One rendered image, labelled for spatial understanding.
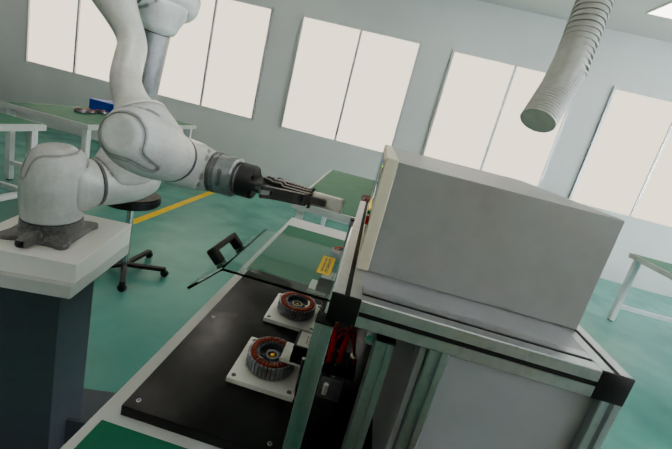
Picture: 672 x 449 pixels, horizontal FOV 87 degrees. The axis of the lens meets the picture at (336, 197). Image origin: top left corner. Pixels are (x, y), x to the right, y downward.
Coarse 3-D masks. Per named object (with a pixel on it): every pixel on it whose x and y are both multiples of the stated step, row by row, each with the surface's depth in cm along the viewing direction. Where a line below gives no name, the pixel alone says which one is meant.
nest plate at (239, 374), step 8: (248, 344) 87; (240, 360) 81; (232, 368) 78; (240, 368) 78; (248, 368) 79; (296, 368) 83; (232, 376) 76; (240, 376) 76; (248, 376) 77; (256, 376) 77; (288, 376) 80; (296, 376) 80; (240, 384) 75; (248, 384) 75; (256, 384) 75; (264, 384) 76; (272, 384) 76; (280, 384) 77; (288, 384) 77; (264, 392) 75; (272, 392) 74; (280, 392) 75; (288, 392) 75; (288, 400) 74
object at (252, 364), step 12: (252, 348) 80; (264, 348) 84; (276, 348) 84; (252, 360) 77; (264, 360) 77; (276, 360) 80; (252, 372) 77; (264, 372) 76; (276, 372) 76; (288, 372) 79
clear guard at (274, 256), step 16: (256, 240) 77; (272, 240) 79; (288, 240) 82; (304, 240) 84; (240, 256) 68; (256, 256) 69; (272, 256) 71; (288, 256) 73; (304, 256) 75; (320, 256) 77; (336, 256) 79; (208, 272) 66; (240, 272) 62; (256, 272) 63; (272, 272) 65; (288, 272) 66; (304, 272) 68; (336, 272) 71; (288, 288) 61; (304, 288) 62; (320, 288) 63
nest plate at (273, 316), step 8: (272, 304) 106; (272, 312) 102; (264, 320) 99; (272, 320) 99; (280, 320) 99; (288, 320) 100; (312, 320) 103; (288, 328) 98; (296, 328) 98; (304, 328) 98; (312, 328) 99
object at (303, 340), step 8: (304, 336) 80; (288, 344) 83; (296, 344) 77; (304, 344) 78; (288, 352) 80; (296, 352) 77; (304, 352) 77; (336, 352) 81; (280, 360) 78; (288, 360) 78; (296, 360) 77; (344, 360) 79; (328, 368) 76; (336, 368) 76; (344, 368) 77; (344, 376) 76; (352, 376) 76
